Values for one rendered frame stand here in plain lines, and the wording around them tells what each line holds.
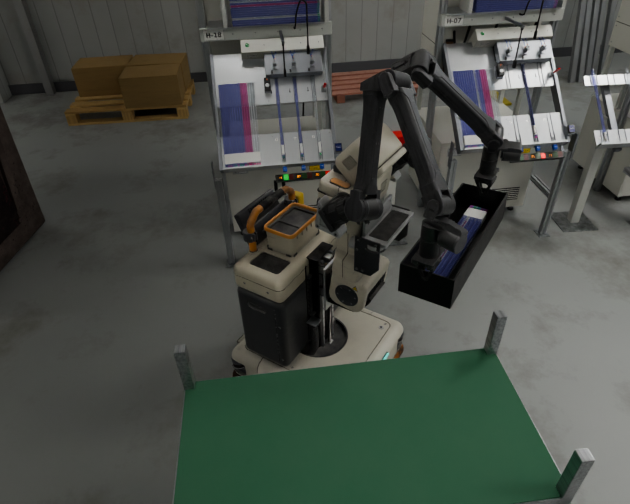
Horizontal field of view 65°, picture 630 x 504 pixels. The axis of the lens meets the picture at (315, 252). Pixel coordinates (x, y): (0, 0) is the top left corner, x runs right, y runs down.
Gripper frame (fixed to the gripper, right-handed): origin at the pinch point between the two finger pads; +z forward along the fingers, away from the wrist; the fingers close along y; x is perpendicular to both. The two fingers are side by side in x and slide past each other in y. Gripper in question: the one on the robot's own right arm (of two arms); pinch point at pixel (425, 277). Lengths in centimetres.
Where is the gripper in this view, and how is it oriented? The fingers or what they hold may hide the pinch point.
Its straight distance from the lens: 152.7
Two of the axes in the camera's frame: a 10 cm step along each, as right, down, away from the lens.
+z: 0.3, 8.0, 6.0
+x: -8.4, -3.0, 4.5
